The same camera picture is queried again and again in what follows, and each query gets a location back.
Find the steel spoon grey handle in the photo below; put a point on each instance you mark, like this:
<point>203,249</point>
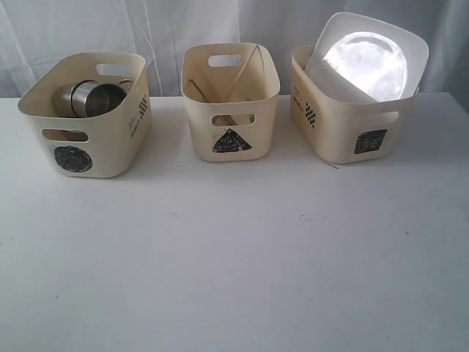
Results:
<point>198,89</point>

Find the cream bin square mark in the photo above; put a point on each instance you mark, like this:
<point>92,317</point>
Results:
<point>342,133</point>

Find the wooden chopstick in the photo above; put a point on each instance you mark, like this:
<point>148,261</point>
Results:
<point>262,77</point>
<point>241,72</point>

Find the cream bin circle mark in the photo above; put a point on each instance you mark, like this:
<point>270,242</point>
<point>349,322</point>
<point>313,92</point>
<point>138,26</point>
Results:
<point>103,146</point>

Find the steel mug front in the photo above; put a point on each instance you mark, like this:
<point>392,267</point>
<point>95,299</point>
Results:
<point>93,98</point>

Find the white square plate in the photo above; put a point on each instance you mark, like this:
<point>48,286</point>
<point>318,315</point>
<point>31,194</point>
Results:
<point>359,59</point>

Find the steel mug with handle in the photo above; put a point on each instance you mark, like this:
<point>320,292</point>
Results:
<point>62,101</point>

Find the cream bin triangle mark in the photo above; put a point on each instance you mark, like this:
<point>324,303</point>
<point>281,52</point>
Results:
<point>241,129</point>

